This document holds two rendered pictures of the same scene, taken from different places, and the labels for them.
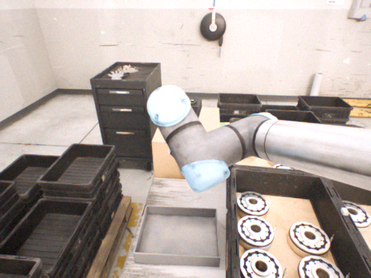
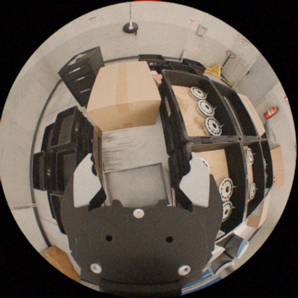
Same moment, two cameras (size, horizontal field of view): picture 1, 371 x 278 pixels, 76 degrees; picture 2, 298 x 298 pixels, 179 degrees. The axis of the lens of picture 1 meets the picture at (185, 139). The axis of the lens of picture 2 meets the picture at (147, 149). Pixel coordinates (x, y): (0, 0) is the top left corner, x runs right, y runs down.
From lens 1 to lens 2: 66 cm
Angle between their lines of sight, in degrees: 46
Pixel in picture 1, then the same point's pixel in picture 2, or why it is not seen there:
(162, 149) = (98, 114)
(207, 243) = (157, 188)
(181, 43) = (113, 37)
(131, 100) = (82, 71)
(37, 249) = (68, 175)
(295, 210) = (218, 163)
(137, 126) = (90, 84)
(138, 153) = not seen: hidden behind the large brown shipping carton
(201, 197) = (144, 145)
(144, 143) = not seen: hidden behind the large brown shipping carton
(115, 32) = (78, 44)
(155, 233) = (118, 188)
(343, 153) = not seen: outside the picture
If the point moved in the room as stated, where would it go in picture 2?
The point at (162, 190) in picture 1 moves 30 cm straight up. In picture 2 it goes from (111, 144) to (80, 109)
